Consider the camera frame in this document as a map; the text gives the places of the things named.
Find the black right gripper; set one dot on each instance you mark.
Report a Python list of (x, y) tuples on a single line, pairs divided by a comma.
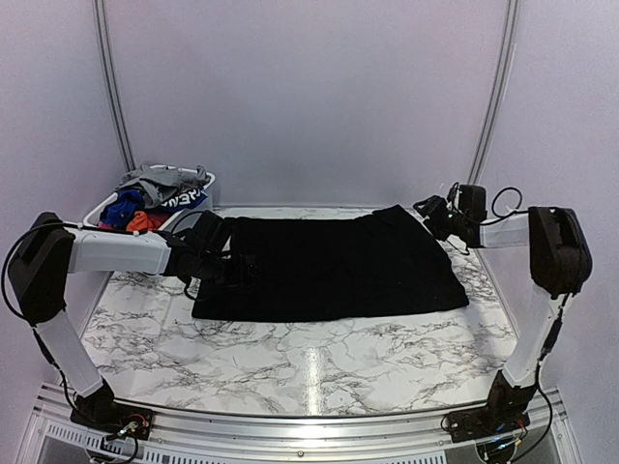
[(430, 210)]

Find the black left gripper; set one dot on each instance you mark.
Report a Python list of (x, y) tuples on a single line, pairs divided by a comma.
[(237, 276)]

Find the black trousers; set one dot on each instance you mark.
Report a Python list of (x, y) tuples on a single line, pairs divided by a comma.
[(311, 270)]

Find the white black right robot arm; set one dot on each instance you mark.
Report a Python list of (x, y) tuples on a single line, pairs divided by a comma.
[(559, 263)]

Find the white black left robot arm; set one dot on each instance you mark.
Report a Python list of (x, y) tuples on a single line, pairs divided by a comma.
[(35, 271)]

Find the white plastic laundry basket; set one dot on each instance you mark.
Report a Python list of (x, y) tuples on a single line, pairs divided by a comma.
[(165, 221)]

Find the blue white printed garment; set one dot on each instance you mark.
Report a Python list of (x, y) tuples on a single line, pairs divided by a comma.
[(186, 200)]

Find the orange garment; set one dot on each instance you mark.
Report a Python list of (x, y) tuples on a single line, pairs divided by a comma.
[(140, 223)]

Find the grey garment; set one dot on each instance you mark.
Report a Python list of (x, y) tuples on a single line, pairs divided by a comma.
[(159, 183)]

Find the royal blue garment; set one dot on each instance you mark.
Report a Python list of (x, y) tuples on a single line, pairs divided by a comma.
[(122, 209)]

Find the pink garment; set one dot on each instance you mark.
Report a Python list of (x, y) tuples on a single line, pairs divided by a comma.
[(105, 225)]

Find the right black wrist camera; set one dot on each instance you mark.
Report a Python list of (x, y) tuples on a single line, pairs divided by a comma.
[(471, 202)]

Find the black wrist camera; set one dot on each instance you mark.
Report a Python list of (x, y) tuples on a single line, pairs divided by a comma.
[(471, 202), (209, 233)]

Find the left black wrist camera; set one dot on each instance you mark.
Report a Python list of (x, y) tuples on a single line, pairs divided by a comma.
[(209, 233)]

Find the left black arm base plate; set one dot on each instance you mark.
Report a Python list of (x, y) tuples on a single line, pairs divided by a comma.
[(124, 421)]

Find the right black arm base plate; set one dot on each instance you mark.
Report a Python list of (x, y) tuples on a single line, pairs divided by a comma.
[(477, 424)]

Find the right aluminium frame post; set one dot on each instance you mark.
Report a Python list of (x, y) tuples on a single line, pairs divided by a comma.
[(498, 90)]

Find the aluminium frame post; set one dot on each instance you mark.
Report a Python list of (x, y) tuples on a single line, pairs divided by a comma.
[(111, 84), (498, 90)]

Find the aluminium front rail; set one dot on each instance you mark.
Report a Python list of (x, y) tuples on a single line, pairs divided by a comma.
[(186, 436)]

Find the left aluminium frame post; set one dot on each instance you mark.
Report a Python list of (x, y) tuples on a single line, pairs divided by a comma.
[(111, 84)]

